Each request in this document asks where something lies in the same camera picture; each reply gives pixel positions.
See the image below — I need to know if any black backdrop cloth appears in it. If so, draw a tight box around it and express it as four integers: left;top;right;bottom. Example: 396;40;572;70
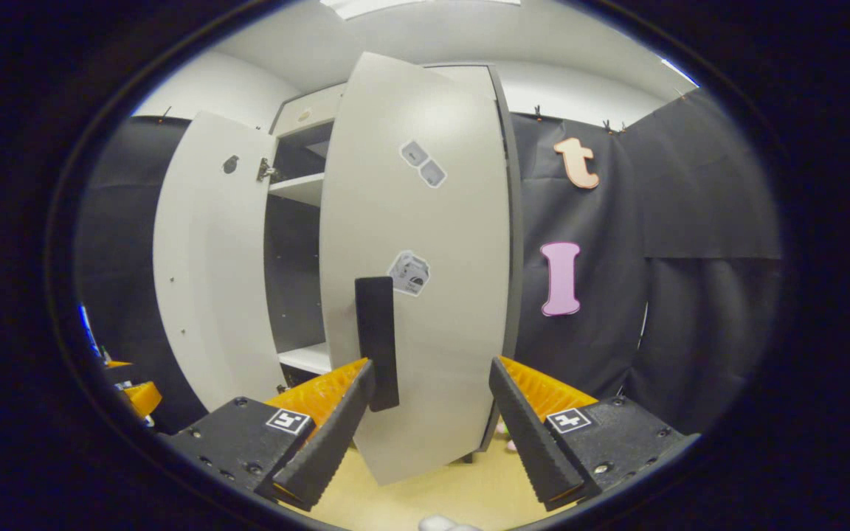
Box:
75;88;781;436

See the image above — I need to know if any black right door handle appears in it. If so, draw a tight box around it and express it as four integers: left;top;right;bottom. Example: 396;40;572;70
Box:
355;277;401;413

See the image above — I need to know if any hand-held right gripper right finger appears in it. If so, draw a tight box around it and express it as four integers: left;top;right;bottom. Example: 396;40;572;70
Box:
488;356;700;513

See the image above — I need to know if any white cabinet drawer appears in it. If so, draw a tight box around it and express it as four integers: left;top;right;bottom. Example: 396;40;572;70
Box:
271;83;347;138

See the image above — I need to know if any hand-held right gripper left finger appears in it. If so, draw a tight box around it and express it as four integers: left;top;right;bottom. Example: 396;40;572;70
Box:
167;358;376;512

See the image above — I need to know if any large ceiling light panel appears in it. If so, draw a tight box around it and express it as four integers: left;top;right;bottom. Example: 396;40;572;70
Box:
320;0;522;20

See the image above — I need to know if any white shoe cabinet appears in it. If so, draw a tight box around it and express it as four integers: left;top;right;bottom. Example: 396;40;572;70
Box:
263;63;524;465

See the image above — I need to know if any white cabinet shelf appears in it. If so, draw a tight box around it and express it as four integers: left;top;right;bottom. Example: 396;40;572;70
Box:
269;173;325;208
278;342;333;376

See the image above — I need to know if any white cabinet door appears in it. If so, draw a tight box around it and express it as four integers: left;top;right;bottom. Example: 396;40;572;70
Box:
319;52;513;487
153;111;287;412

